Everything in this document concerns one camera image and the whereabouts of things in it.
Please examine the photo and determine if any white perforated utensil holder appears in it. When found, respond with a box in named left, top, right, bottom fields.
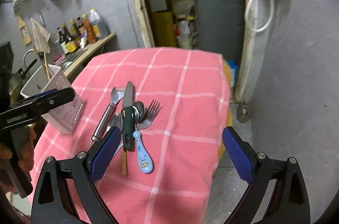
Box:
left=21, top=65, right=85, bottom=134

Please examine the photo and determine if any purple chopstick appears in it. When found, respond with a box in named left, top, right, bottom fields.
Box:
left=32, top=45, right=52, bottom=81

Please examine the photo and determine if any wooden chopstick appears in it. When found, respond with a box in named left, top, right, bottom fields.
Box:
left=122, top=148, right=128, bottom=176

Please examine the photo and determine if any left hand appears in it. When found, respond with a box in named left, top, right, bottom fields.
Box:
left=0, top=126, right=38, bottom=174

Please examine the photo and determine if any steel wok pot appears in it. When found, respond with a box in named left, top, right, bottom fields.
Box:
left=9, top=59, right=37, bottom=100

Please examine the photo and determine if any steel sink faucet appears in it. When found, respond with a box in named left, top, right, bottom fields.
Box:
left=22, top=48, right=36, bottom=69

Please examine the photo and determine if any dark sauce bottle yellow label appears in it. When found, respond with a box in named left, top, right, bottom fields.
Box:
left=61, top=23, right=76, bottom=53

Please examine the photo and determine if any black pump bottle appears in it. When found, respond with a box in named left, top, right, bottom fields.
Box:
left=57, top=27, right=69, bottom=55

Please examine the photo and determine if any beige hanging dish cloth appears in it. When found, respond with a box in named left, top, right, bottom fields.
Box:
left=30, top=18, right=51, bottom=54

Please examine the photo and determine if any steel vegetable peeler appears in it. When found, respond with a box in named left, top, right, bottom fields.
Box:
left=90, top=87, right=125, bottom=146

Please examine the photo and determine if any orange oil bottle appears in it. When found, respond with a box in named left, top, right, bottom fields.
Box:
left=82, top=14, right=97, bottom=44

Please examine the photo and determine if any large steel ladle spoon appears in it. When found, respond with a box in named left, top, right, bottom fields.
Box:
left=106, top=113, right=123, bottom=156

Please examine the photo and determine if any large soy sauce jug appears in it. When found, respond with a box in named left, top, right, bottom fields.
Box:
left=90, top=8, right=110, bottom=39

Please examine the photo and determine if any blue ceramic spoon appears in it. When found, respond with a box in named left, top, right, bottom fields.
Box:
left=133, top=130, right=153, bottom=174

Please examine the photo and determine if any steel fork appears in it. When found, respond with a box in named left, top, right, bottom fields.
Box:
left=137, top=100, right=161, bottom=130

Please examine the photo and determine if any pink checked tablecloth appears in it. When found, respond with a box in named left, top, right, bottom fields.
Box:
left=31, top=48, right=230, bottom=223

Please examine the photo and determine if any grey cabinet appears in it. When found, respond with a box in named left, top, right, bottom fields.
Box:
left=195, top=0, right=245, bottom=64

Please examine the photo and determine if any white cable loop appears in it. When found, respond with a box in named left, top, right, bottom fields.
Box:
left=243, top=0, right=276, bottom=34

